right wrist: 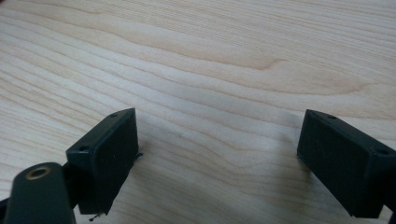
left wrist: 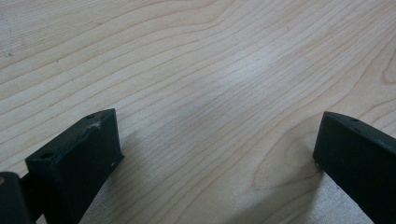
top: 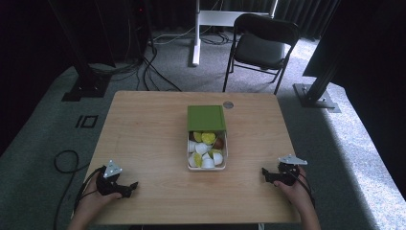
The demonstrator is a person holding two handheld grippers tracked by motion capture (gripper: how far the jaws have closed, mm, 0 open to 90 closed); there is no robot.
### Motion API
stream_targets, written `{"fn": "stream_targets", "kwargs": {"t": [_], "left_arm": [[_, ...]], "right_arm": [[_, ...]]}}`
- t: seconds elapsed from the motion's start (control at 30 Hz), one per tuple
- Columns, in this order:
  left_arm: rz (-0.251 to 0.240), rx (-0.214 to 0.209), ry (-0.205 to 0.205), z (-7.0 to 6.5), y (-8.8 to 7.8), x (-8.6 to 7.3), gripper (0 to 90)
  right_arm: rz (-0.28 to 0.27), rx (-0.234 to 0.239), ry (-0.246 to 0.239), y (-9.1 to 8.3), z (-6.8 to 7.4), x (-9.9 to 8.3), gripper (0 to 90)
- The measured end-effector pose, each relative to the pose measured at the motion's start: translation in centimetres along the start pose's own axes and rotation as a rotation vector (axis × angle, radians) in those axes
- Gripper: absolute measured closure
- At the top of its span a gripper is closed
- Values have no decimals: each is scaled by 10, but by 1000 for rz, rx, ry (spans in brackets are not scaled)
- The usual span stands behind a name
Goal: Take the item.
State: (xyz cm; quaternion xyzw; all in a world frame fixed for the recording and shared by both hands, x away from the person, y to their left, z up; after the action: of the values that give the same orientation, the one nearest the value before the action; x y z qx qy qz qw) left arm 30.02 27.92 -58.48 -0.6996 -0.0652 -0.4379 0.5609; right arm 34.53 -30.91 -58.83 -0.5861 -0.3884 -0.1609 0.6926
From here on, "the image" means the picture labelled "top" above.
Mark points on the white desk frame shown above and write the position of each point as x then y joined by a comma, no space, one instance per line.
209,17

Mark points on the green box sleeve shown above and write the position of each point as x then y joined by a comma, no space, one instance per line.
206,117

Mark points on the black folding chair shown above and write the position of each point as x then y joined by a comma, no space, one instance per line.
260,48

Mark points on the pile of small capsule cups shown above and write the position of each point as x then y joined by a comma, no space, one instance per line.
206,150

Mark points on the black metal stand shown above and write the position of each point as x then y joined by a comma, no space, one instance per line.
319,89
84,80

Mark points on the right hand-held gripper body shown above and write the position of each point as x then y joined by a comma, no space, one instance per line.
287,172

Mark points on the grey round table grommet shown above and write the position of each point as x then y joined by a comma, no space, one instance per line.
228,104

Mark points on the person's right hand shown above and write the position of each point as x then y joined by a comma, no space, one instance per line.
295,195

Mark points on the black floor tape marks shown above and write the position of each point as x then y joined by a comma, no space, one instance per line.
86,121

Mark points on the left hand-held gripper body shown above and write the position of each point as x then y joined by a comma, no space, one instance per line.
108,185

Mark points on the person's left hand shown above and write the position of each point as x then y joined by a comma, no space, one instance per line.
92,204

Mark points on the white box tray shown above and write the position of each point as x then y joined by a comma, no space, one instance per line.
207,168

